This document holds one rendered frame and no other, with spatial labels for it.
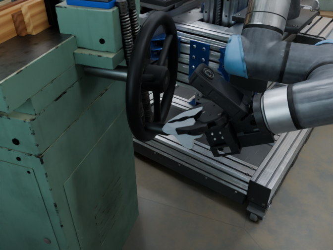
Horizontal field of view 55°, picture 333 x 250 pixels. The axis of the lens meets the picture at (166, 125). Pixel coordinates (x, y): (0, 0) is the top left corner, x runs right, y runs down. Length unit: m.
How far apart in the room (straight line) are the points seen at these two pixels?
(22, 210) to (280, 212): 1.08
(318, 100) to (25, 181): 0.62
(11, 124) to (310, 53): 0.57
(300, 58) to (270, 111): 0.12
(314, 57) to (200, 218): 1.01
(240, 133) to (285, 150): 0.94
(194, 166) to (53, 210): 0.79
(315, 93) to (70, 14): 0.50
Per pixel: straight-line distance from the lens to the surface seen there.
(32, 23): 0.77
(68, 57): 0.73
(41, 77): 0.67
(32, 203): 0.85
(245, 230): 1.45
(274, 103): 0.53
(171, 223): 1.44
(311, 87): 0.52
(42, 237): 0.96
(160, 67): 0.71
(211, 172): 1.41
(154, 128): 0.67
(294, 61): 0.60
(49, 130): 0.71
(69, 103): 0.75
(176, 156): 1.47
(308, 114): 0.52
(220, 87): 0.55
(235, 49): 0.60
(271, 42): 0.61
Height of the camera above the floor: 1.15
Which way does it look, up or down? 36 degrees down
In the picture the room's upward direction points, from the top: straight up
